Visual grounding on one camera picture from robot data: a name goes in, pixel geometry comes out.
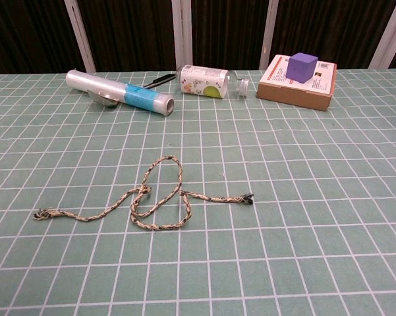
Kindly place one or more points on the clear wrap roll blue label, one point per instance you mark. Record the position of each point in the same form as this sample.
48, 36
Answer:
95, 86

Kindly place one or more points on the dark brown backdrop curtain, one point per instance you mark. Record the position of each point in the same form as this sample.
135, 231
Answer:
135, 33

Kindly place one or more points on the white metal frame post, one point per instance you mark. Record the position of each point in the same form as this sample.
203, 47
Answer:
80, 42
387, 39
182, 33
268, 33

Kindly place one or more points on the purple foam cube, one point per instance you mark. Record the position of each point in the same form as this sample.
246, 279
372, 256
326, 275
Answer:
299, 69

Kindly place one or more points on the green white grid tablecloth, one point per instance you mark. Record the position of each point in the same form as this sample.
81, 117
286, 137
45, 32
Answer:
283, 230

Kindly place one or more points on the flat brown cardboard box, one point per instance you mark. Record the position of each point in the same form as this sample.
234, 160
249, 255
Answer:
293, 95

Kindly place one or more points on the clear bottle white printed label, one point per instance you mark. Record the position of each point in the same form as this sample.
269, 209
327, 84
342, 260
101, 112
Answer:
201, 82

